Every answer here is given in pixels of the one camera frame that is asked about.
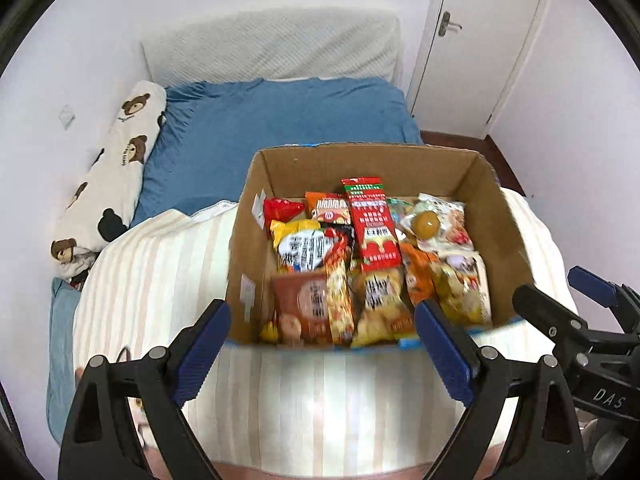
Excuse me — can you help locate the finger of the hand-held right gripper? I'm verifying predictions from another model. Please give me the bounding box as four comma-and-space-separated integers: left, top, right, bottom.
567, 266, 640, 333
512, 285, 593, 366

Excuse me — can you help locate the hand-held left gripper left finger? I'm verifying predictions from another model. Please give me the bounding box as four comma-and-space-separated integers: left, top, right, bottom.
58, 299, 232, 480

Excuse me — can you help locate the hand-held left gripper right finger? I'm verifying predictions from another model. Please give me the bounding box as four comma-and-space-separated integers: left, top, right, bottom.
414, 300, 586, 480

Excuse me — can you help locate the yellow cheese noodle packet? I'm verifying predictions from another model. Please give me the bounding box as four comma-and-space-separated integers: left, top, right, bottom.
349, 265, 420, 350
270, 219, 357, 273

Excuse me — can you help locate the cardboard box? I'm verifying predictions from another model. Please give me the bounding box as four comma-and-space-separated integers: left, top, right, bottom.
225, 142, 536, 351

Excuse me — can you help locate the white yellow snack packet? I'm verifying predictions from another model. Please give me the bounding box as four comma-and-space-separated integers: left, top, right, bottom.
434, 251, 494, 329

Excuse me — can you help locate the orange snack packet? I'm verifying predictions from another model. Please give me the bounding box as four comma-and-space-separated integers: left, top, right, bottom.
399, 241, 442, 309
304, 191, 352, 224

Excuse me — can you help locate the brown snack packet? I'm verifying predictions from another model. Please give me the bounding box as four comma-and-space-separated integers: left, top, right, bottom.
271, 270, 334, 347

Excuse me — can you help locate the narrow yellow red packet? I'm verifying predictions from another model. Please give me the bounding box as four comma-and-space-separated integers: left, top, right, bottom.
324, 244, 357, 346

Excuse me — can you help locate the clear packet with egg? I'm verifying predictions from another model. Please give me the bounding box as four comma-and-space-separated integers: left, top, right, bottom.
400, 192, 475, 254

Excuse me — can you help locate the long red snack packet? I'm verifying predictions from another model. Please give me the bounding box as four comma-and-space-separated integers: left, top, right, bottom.
341, 176, 404, 269

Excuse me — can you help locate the light blue pillow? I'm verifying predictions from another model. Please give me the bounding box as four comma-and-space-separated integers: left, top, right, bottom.
46, 277, 85, 446

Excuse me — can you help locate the red chip packet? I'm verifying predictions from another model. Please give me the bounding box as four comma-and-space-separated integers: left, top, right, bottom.
263, 197, 306, 232

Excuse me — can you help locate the pink cat print blanket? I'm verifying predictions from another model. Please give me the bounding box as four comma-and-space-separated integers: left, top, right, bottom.
75, 345, 501, 480

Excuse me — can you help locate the bear print white pillow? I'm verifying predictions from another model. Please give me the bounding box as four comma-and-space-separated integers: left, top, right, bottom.
51, 80, 168, 282

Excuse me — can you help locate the blue bed sheet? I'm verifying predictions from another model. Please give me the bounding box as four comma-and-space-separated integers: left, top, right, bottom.
129, 76, 424, 227

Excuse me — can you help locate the white door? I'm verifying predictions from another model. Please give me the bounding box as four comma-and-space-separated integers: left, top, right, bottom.
406, 0, 555, 139

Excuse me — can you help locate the white padded headboard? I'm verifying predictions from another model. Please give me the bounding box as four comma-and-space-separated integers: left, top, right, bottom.
140, 6, 404, 92

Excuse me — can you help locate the metal door handle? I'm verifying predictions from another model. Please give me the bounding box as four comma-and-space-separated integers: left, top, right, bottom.
438, 11, 464, 37

